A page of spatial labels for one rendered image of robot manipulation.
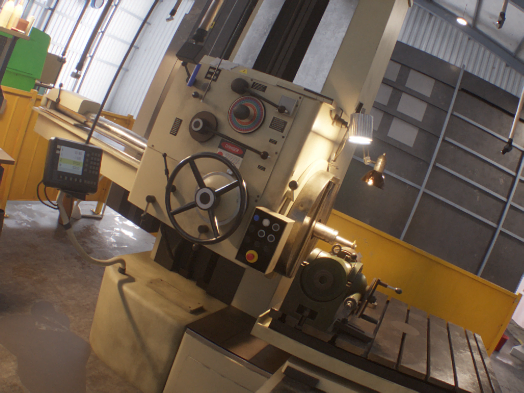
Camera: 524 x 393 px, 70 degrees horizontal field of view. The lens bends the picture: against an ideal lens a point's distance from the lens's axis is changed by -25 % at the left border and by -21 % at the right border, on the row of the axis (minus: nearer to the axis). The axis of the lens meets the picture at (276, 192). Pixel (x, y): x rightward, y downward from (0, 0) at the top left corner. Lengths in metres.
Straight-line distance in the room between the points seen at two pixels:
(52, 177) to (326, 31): 1.82
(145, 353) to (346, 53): 2.11
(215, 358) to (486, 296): 2.94
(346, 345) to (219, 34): 2.11
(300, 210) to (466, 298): 2.71
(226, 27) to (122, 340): 2.10
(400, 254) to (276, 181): 2.52
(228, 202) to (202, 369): 0.93
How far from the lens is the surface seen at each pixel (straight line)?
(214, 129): 2.18
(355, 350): 1.97
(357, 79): 2.74
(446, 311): 4.52
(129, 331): 2.63
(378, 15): 2.87
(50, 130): 3.38
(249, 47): 2.97
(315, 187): 2.21
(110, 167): 2.89
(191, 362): 2.44
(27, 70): 5.68
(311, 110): 2.06
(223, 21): 3.14
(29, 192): 4.72
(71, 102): 3.22
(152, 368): 2.62
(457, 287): 4.48
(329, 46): 2.82
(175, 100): 2.33
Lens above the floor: 1.66
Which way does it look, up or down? 6 degrees down
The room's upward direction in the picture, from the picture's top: 23 degrees clockwise
